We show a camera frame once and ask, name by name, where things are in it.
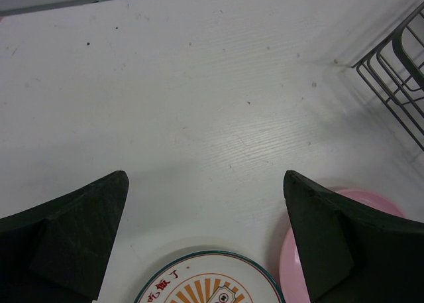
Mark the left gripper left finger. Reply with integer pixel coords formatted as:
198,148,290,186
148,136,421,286
1,170,129,302

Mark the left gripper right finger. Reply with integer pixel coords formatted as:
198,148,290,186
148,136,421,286
283,170,423,302

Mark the pink plastic plate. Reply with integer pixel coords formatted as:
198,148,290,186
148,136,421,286
279,188,407,302

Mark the metal wire dish rack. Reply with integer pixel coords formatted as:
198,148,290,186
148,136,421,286
352,4,423,149

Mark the white plate orange sunburst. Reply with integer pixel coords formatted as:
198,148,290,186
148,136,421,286
134,250,285,302

